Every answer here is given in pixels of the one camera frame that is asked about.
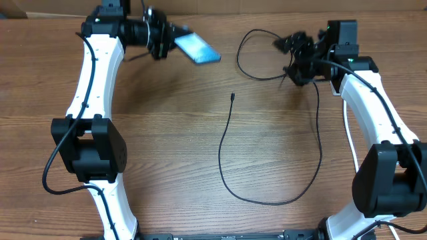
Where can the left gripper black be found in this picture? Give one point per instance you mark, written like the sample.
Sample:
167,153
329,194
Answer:
167,32

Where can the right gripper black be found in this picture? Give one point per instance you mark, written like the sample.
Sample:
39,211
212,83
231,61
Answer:
297,47

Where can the blue-screen Samsung smartphone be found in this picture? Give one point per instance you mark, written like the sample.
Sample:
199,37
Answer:
197,49

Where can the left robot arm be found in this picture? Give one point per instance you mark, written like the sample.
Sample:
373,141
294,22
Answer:
88,142

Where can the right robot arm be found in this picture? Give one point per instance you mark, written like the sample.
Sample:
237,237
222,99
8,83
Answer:
391,181

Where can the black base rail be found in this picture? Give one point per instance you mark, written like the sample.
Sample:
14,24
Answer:
310,234

